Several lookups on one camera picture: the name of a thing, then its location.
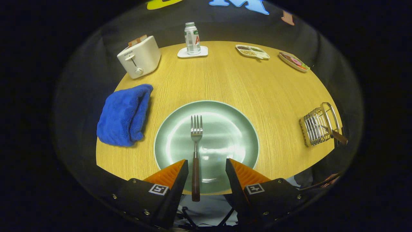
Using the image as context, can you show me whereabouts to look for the white drink bottle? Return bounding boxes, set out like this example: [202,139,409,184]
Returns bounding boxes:
[184,22,201,55]

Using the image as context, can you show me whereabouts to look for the fork with wooden handle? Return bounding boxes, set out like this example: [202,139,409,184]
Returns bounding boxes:
[190,115,203,202]

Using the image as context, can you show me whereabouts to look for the white divided seed dish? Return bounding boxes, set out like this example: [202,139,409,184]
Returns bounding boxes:
[235,44,270,60]

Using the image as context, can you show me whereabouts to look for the white square coaster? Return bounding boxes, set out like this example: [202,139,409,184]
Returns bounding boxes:
[177,46,208,58]

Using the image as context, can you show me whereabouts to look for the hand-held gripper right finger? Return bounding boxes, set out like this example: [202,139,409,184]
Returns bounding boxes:
[225,158,317,227]

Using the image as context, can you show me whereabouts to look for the spoon with wooden handle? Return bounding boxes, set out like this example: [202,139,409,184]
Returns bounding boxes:
[309,119,349,146]

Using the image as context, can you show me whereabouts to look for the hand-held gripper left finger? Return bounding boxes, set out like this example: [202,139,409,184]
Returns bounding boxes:
[111,159,189,230]

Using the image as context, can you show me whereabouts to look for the metal wire cutlery rack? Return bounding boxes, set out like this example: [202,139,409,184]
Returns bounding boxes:
[299,102,342,148]

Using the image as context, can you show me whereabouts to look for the blue towel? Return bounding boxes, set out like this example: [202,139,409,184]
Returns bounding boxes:
[97,84,154,147]

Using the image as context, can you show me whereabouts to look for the pale green plate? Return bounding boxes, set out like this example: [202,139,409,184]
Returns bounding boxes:
[154,100,260,195]

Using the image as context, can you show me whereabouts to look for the toast slice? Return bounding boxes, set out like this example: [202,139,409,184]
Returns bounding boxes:
[128,34,148,47]

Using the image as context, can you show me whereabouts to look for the white plate of food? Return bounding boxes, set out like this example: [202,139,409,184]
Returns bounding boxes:
[278,51,310,72]

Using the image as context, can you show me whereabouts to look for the white toaster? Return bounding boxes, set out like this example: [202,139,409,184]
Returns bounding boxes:
[117,35,161,79]

